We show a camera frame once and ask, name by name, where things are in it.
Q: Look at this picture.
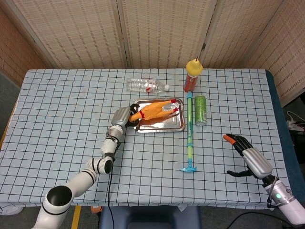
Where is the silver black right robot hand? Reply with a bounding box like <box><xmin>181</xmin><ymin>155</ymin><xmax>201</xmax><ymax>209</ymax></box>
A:
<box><xmin>223</xmin><ymin>134</ymin><xmax>274</xmax><ymax>179</ymax></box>

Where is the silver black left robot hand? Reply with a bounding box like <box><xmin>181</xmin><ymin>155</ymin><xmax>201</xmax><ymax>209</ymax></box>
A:
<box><xmin>111</xmin><ymin>104</ymin><xmax>140</xmax><ymax>127</ymax></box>

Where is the orange rubber chicken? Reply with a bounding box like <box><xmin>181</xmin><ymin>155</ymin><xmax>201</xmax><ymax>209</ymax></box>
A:
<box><xmin>128</xmin><ymin>98</ymin><xmax>180</xmax><ymax>123</ymax></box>

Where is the rectangular metal tray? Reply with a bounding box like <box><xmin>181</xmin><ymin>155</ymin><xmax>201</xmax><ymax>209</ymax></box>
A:
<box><xmin>133</xmin><ymin>97</ymin><xmax>186</xmax><ymax>133</ymax></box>

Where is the clear plastic water bottle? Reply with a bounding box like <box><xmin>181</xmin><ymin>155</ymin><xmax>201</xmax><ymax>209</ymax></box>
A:
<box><xmin>126</xmin><ymin>78</ymin><xmax>170</xmax><ymax>94</ymax></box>

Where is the white power strip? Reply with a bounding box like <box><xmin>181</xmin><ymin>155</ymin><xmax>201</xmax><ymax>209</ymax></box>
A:
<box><xmin>285</xmin><ymin>111</ymin><xmax>305</xmax><ymax>132</ymax></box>

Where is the blue table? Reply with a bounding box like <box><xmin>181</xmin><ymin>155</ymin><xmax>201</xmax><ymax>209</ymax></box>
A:
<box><xmin>265</xmin><ymin>69</ymin><xmax>298</xmax><ymax>165</ymax></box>

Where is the checked grey tablecloth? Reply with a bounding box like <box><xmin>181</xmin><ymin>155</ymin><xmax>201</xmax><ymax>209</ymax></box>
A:
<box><xmin>0</xmin><ymin>68</ymin><xmax>293</xmax><ymax>210</ymax></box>

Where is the blue green water pump toy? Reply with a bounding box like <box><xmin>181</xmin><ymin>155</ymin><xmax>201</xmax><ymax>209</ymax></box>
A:
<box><xmin>180</xmin><ymin>92</ymin><xmax>198</xmax><ymax>172</ymax></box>

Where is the orange drink can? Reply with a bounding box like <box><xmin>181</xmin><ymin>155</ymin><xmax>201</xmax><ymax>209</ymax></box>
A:
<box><xmin>183</xmin><ymin>71</ymin><xmax>199</xmax><ymax>93</ymax></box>

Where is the green drink can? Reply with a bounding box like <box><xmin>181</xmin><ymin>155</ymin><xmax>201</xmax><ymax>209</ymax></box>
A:
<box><xmin>194</xmin><ymin>95</ymin><xmax>207</xmax><ymax>126</ymax></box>

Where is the yellow pear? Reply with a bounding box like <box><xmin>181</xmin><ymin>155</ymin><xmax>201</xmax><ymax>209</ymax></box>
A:
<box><xmin>186</xmin><ymin>56</ymin><xmax>203</xmax><ymax>77</ymax></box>

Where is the woven folding screen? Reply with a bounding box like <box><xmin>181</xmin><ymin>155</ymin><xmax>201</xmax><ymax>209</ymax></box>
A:
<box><xmin>0</xmin><ymin>0</ymin><xmax>305</xmax><ymax>107</ymax></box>

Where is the blue chair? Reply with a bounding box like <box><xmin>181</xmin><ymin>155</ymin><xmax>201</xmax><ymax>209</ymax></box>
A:
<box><xmin>99</xmin><ymin>205</ymin><xmax>202</xmax><ymax>229</ymax></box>

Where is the black cable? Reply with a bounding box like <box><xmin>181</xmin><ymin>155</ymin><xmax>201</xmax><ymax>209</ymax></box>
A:
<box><xmin>107</xmin><ymin>164</ymin><xmax>114</xmax><ymax>229</ymax></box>

